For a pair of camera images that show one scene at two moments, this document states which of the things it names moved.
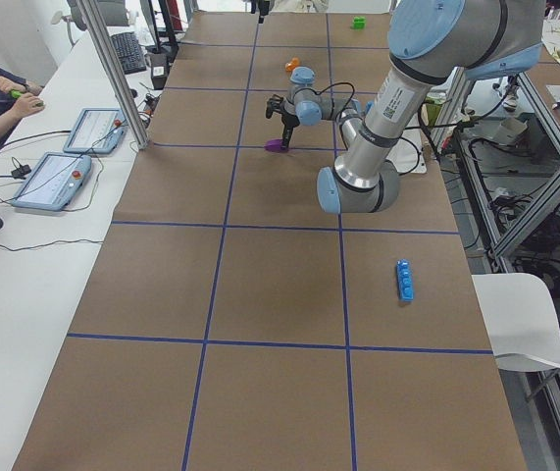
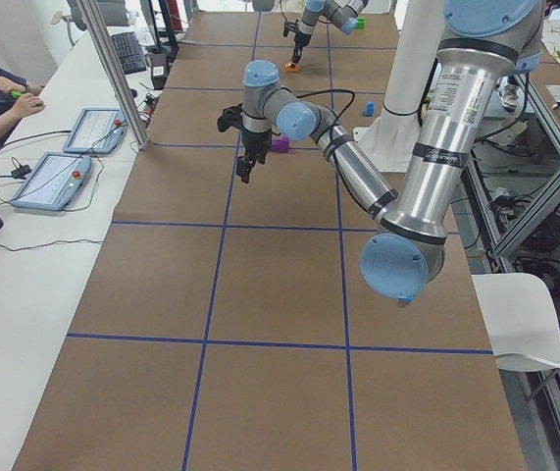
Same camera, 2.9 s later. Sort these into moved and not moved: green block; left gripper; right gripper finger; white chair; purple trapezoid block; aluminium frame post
Moved: left gripper; right gripper finger
Not moved: purple trapezoid block; aluminium frame post; green block; white chair
